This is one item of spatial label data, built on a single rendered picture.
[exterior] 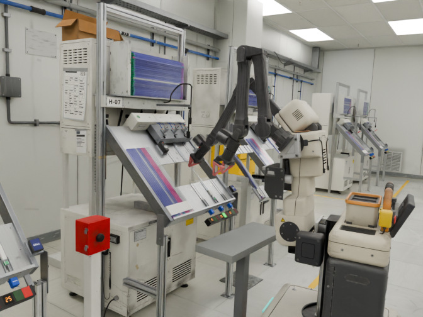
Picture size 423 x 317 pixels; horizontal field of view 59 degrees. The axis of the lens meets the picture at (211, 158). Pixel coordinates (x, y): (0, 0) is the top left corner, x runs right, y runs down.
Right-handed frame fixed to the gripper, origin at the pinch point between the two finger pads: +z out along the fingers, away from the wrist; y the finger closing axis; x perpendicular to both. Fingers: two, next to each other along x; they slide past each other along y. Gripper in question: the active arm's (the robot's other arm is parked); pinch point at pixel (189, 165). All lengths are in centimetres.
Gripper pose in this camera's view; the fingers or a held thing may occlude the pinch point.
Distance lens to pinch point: 251.4
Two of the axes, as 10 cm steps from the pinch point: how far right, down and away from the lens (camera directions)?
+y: -5.6, 0.8, -8.3
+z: -6.0, 6.6, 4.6
